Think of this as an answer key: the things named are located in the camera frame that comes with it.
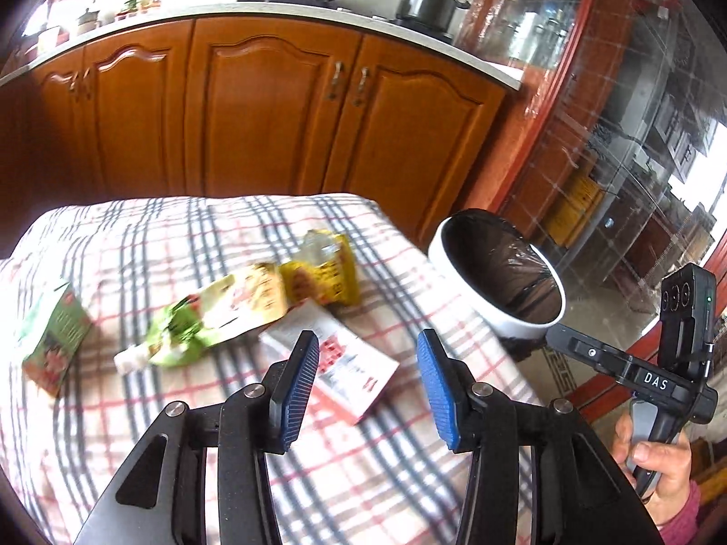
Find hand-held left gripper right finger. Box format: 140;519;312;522
416;328;651;545

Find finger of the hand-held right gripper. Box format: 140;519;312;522
545;322;576;354

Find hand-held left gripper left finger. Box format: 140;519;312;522
74;329;322;545

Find white and red packet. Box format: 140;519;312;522
258;300;399;426

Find white bin with black liner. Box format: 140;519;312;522
427;209;567;360

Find beige snack packet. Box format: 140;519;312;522
224;261;289;327

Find yellow snack packet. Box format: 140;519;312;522
281;230;361;310

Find green pouch with white cap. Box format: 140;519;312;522
114;273;239;377

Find green drink carton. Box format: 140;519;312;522
21;281;95;399

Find person's right forearm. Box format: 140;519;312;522
653;480;703;545

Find person's right hand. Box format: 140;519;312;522
612;411;701;529

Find yellow crate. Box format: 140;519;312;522
545;173;606;248

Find checked tablecloth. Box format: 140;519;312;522
0;193;546;545

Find glass sliding door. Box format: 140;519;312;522
454;0;727;353

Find wooden base cabinets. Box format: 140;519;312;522
0;17;506;245

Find steel cooking pot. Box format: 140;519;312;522
393;0;471;32

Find gas stove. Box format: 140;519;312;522
264;0;455;43

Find white kitchen countertop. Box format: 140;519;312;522
0;3;523;92

